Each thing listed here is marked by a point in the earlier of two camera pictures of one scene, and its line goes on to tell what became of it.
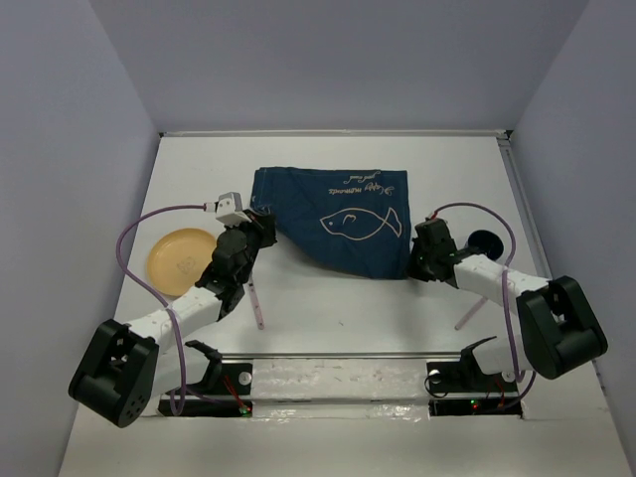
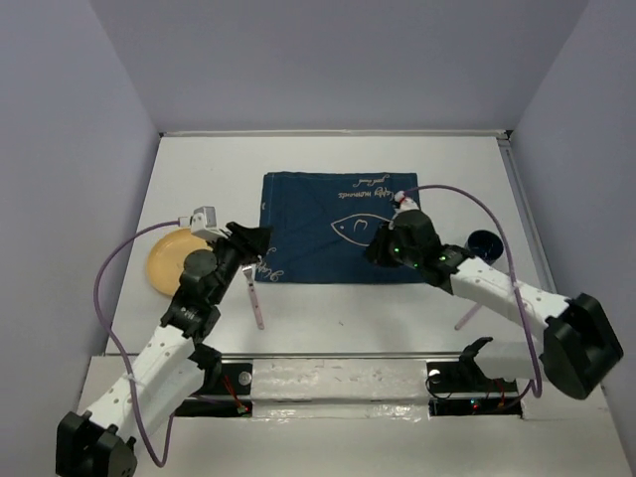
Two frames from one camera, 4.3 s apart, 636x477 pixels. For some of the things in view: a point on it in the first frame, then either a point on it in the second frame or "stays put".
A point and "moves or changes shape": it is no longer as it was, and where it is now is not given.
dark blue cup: (486, 241) stays put
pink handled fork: (257, 309) stays put
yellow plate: (177, 258) stays put
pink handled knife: (470, 314) stays put
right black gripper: (413, 270) → (377, 250)
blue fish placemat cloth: (348, 222) moves or changes shape
